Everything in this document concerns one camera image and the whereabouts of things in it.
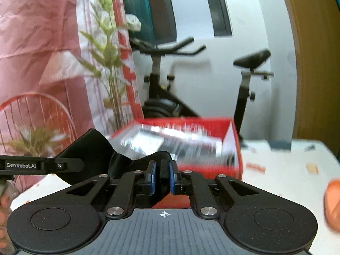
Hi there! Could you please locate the wooden door panel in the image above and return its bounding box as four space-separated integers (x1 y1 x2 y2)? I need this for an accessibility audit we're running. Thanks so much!
276 0 340 149

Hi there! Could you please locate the dark framed window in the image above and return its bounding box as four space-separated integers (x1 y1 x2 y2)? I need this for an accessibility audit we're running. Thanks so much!
121 0 234 45

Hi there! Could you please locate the white printed tablecloth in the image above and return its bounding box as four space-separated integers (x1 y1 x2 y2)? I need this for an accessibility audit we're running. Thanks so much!
11 138 340 255

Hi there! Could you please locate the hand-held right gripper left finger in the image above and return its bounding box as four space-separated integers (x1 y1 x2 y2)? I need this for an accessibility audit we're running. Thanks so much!
27 161 158 220

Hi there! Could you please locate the white paper sheet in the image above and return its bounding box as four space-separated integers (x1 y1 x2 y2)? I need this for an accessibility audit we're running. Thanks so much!
170 0 215 41

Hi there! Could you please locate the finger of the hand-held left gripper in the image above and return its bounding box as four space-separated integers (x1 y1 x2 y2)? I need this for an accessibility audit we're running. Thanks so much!
45 158 85 174

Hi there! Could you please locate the pink printed backdrop cloth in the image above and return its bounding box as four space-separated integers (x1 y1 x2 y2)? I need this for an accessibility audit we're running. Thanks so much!
0 0 145 200

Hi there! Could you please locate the black exercise bike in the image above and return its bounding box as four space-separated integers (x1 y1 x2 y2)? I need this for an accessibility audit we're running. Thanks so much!
129 36 274 141

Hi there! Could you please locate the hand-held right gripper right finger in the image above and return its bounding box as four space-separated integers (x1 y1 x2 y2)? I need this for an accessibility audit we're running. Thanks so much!
169 160 293 220

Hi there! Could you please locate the black soft cloth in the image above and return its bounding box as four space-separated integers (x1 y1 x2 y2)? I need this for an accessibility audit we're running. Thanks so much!
54 128 173 208

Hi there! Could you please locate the person's left hand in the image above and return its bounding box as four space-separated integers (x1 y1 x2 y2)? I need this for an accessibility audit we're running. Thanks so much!
0 187 14 251

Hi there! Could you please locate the shiny silver packet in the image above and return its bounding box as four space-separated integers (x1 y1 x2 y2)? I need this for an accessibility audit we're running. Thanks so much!
119 123 237 168

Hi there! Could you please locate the red cardboard box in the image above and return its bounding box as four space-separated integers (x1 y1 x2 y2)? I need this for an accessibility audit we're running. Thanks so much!
108 117 243 209

